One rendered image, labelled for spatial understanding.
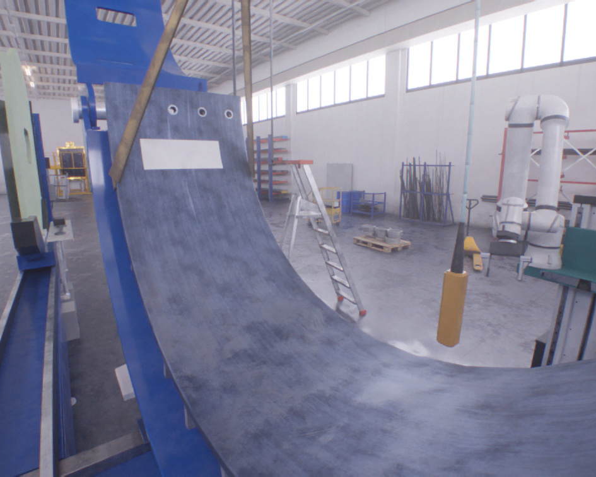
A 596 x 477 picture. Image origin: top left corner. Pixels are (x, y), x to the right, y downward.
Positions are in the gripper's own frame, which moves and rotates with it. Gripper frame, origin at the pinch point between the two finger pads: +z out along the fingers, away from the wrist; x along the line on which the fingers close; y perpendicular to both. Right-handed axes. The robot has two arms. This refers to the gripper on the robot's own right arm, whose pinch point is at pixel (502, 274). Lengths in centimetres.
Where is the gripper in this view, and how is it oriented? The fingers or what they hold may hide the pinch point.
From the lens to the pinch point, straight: 158.9
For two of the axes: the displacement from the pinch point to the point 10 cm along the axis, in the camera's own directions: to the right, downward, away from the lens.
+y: 7.3, 2.7, 6.3
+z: -2.4, 9.6, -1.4
